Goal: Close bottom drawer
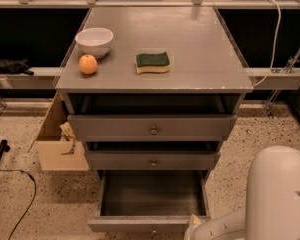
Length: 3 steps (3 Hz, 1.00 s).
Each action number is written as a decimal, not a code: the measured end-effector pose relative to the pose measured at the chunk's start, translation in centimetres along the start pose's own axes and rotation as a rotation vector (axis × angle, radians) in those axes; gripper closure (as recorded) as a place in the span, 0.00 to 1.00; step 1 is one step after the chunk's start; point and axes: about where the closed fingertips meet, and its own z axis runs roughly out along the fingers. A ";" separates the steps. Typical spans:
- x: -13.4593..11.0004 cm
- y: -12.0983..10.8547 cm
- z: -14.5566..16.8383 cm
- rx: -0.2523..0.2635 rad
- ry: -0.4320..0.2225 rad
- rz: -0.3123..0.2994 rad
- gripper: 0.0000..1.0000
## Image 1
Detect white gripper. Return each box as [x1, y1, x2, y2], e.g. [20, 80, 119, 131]
[183, 214, 202, 240]

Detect grey bottom drawer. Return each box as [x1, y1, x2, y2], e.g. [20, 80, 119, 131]
[88, 170, 210, 233]

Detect grey drawer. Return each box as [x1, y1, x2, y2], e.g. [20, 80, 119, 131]
[85, 141, 220, 170]
[88, 170, 210, 233]
[68, 115, 237, 142]

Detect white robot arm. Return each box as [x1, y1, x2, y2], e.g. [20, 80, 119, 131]
[183, 146, 300, 240]

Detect grey middle drawer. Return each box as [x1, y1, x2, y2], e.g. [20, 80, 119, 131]
[85, 141, 220, 170]

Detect grey drawer cabinet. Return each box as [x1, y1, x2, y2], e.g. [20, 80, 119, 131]
[55, 5, 254, 182]

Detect grey top drawer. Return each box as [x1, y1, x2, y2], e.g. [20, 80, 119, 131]
[68, 115, 237, 142]

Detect cardboard box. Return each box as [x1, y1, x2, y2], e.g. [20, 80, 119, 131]
[35, 94, 89, 171]

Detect green yellow sponge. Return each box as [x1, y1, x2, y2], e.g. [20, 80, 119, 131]
[135, 52, 170, 74]

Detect orange fruit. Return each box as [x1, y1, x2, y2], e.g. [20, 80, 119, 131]
[79, 54, 98, 75]

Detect white ceramic bowl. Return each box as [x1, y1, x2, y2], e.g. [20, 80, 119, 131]
[75, 27, 114, 58]

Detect black floor cable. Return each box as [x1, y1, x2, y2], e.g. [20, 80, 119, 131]
[0, 168, 38, 240]

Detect metal frame rail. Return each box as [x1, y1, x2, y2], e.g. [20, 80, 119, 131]
[0, 67, 63, 89]

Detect white hanging cable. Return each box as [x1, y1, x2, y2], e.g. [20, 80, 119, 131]
[252, 0, 282, 88]

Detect black cloth on rail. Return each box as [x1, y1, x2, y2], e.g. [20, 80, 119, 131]
[0, 59, 34, 75]

